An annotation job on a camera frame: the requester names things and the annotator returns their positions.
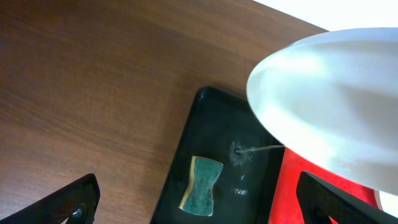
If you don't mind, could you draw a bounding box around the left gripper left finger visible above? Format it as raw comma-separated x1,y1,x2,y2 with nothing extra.
1,174,100,224

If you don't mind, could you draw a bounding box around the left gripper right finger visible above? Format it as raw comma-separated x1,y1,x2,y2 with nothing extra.
296,171,397,224

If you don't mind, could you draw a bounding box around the white plate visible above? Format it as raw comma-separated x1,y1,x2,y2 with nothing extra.
246,27,397,194

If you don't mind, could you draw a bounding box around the green and yellow sponge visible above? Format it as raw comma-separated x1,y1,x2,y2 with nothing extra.
178,156,223,217

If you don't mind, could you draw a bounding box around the red plastic tray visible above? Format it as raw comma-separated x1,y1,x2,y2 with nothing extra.
269,148,377,224

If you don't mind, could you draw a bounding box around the black plastic tray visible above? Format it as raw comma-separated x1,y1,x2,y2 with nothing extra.
150,86,285,224

